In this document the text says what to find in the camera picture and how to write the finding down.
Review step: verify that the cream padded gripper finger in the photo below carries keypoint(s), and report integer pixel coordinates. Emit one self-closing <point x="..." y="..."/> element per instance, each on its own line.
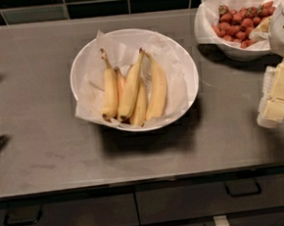
<point x="271" y="108"/>
<point x="261" y="31"/>

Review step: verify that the white rounded gripper body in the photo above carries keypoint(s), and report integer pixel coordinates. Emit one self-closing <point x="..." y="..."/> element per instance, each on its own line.
<point x="282" y="30"/>

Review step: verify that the long yellow banana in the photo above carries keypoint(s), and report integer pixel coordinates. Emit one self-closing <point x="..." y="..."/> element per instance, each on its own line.
<point x="129" y="93"/>

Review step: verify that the white strawberry bowl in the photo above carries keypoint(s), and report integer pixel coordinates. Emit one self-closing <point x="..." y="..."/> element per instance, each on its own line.
<point x="206" y="18"/>

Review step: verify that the rightmost yellow banana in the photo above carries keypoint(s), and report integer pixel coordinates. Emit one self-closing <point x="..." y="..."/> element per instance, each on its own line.
<point x="158" y="93"/>

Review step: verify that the white banana bowl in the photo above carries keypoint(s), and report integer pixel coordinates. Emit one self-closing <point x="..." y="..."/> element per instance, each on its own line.
<point x="184" y="69"/>

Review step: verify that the white paper liner in banana bowl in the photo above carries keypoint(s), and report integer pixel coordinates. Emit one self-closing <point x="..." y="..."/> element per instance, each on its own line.
<point x="174" y="63"/>

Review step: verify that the lower middle yellow banana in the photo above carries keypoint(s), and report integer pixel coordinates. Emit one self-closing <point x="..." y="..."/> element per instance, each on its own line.
<point x="138" y="115"/>

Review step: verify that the small orange-tinted banana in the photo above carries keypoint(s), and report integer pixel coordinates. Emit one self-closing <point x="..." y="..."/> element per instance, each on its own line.
<point x="120" y="81"/>

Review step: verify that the leftmost yellow banana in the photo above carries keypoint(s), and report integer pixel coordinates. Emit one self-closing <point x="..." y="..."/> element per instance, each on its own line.
<point x="110" y="107"/>

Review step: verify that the pile of red strawberries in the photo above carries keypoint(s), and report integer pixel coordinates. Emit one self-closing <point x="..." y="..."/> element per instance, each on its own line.
<point x="236" y="25"/>

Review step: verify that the white paper liner under strawberries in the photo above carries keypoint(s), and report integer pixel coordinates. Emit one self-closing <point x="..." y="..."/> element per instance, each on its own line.
<point x="237" y="4"/>

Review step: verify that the right grey drawer front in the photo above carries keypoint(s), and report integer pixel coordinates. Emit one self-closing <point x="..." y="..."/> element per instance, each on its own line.
<point x="200" y="200"/>

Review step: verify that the grey drawer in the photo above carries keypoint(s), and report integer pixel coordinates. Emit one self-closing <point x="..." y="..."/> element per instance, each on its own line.
<point x="107" y="211"/>
<point x="200" y="200"/>

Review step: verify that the left grey drawer front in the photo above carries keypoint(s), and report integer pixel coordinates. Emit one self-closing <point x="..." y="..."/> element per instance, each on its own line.
<point x="107" y="211"/>

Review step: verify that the black right drawer handle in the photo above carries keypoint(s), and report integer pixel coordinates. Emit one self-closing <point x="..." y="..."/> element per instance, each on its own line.
<point x="242" y="188"/>

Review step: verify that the black drawer handle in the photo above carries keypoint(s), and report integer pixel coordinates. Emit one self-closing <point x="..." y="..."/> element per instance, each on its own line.
<point x="23" y="216"/>
<point x="242" y="188"/>

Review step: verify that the black left drawer handle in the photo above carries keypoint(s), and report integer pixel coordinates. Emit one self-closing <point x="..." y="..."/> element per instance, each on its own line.
<point x="23" y="216"/>

